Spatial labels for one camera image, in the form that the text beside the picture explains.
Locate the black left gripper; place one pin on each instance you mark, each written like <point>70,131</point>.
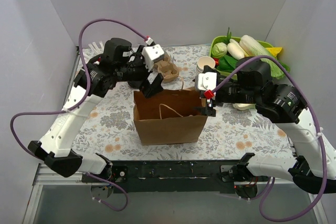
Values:
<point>143,77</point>

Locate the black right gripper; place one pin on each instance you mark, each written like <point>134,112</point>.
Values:
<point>210,98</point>

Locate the black plastic cup lids stack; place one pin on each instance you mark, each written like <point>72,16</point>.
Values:
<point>134,84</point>

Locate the brown pulp cup carrier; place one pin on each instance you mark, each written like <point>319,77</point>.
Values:
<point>167,69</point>

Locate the brown paper bag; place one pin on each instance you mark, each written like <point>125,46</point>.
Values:
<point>169,117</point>

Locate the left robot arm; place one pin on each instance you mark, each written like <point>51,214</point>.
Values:
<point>116,62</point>

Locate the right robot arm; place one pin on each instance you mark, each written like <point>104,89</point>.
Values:
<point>285,107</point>

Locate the small bok choy toy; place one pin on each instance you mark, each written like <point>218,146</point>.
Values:
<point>243,106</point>

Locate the white paper cup stack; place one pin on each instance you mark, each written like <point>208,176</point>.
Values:
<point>204,61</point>

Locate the green bok choy toy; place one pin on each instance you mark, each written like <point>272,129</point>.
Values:
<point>227,63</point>

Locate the floral patterned table mat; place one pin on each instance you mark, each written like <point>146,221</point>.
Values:
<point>109,130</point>

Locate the round green cabbage toy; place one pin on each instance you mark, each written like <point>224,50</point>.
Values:
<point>219,50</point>

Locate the white radish toy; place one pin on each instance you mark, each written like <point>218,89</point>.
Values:
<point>235,50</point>

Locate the green vegetable tray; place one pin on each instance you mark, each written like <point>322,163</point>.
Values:
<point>227,51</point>

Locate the white wrapped straws bundle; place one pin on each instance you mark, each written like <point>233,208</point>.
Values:
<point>97,48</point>

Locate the napa cabbage toy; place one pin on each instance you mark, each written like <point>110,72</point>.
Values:
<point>254,48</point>

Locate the yellow pepper toy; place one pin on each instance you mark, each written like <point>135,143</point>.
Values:
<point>275,51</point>

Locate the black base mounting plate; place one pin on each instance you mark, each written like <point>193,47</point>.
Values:
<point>171,176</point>

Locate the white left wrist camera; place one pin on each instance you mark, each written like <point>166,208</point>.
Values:
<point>152,55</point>

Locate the aluminium frame rail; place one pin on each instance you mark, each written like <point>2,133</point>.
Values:
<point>46,177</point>

